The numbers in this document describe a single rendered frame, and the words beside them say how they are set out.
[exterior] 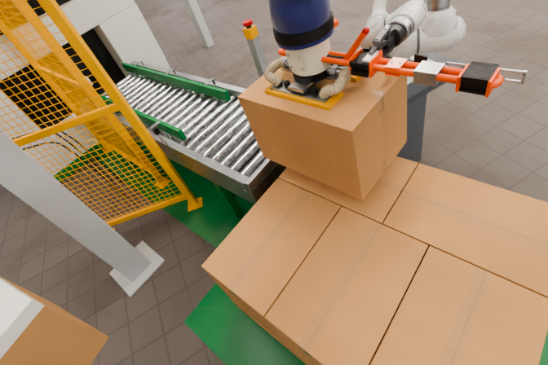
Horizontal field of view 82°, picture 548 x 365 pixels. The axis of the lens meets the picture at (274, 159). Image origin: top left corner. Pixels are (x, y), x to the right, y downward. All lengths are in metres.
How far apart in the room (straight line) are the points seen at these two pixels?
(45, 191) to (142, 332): 1.00
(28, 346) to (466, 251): 1.55
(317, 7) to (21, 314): 1.35
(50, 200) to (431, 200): 1.83
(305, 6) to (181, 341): 1.83
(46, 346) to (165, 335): 0.90
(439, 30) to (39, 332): 2.02
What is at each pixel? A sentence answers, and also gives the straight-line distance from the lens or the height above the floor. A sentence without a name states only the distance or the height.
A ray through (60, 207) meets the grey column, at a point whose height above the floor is 0.79.
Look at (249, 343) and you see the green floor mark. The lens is 1.97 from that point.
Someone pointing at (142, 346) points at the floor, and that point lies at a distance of 2.27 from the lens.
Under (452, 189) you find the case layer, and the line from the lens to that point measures 1.63.
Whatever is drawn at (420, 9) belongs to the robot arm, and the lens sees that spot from 1.43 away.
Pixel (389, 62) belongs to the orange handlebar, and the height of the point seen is 1.21.
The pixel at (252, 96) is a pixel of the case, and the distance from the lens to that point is 1.44.
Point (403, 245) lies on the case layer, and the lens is 1.44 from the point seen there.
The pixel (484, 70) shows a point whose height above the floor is 1.23.
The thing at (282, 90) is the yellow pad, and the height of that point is 1.08.
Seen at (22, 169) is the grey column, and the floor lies 1.07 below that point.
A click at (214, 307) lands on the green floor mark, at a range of 2.11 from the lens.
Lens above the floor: 1.81
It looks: 43 degrees down
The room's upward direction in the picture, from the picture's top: 21 degrees counter-clockwise
